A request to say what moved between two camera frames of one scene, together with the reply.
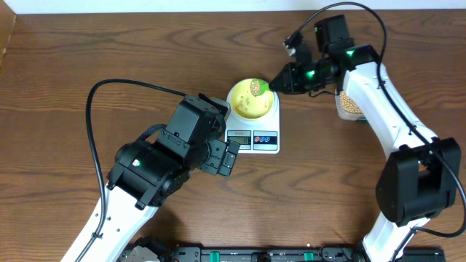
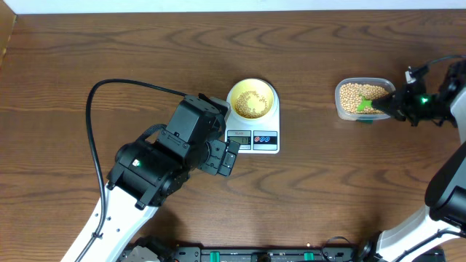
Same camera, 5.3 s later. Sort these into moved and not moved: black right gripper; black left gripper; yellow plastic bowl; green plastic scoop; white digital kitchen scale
Moved: green plastic scoop; black right gripper
Not moved: black left gripper; white digital kitchen scale; yellow plastic bowl
